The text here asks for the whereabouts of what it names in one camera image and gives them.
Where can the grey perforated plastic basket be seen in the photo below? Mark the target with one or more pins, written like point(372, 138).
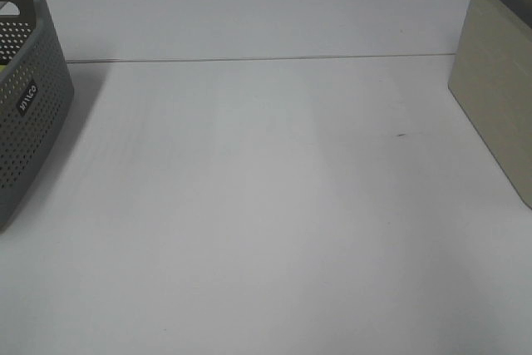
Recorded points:
point(36, 95)

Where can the beige plastic storage basket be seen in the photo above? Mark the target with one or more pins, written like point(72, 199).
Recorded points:
point(491, 81)

